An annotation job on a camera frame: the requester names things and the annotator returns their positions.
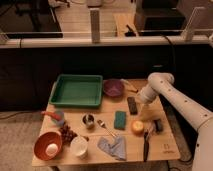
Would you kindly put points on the orange carrot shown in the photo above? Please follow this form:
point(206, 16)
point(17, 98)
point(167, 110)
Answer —
point(52, 115)

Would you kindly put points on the white egg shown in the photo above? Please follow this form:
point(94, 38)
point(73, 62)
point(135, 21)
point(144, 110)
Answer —
point(51, 149)

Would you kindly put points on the black box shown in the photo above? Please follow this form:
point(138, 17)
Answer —
point(158, 15)

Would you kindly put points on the white cup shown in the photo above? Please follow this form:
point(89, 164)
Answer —
point(79, 147)

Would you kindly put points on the small dark toy block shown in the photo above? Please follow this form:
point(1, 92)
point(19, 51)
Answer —
point(158, 125)

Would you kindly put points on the blue cup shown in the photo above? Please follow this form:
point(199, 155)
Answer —
point(59, 121)

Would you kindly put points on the green plastic tray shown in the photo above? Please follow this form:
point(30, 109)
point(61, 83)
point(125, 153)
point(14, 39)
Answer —
point(81, 91)

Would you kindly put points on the blue cloth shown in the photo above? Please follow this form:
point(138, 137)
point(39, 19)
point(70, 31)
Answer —
point(117, 149)

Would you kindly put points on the black tool on back table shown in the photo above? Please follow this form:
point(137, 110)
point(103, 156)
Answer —
point(130, 32)

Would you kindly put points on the black handled knife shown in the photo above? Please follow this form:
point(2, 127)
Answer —
point(147, 134)

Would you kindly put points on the orange bowl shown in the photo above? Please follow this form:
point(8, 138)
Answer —
point(43, 141)

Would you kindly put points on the black eraser block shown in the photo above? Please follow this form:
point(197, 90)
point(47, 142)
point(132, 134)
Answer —
point(132, 105)

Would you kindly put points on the beige banana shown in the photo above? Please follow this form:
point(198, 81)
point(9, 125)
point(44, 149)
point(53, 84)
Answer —
point(132, 87)

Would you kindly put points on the small metal cup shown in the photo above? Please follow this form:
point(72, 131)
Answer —
point(88, 120)

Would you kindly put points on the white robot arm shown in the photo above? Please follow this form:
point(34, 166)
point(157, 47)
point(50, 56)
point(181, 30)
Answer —
point(199, 117)

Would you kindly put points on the purple bowl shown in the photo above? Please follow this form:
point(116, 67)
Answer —
point(113, 87)

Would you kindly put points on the bunch of dark grapes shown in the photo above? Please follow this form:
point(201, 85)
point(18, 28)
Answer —
point(67, 134)

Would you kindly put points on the metal fork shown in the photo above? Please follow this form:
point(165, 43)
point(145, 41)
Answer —
point(103, 125)

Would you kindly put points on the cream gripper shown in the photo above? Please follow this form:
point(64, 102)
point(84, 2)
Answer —
point(142, 108)

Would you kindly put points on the green sponge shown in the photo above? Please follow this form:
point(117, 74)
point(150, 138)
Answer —
point(120, 120)

